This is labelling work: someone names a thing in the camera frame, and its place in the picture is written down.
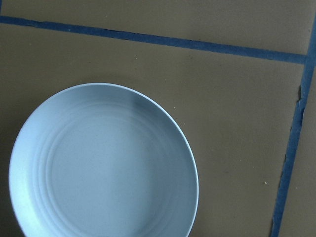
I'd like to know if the blue plate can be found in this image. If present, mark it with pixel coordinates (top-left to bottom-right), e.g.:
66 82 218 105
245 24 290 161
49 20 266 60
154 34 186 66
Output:
9 83 198 237

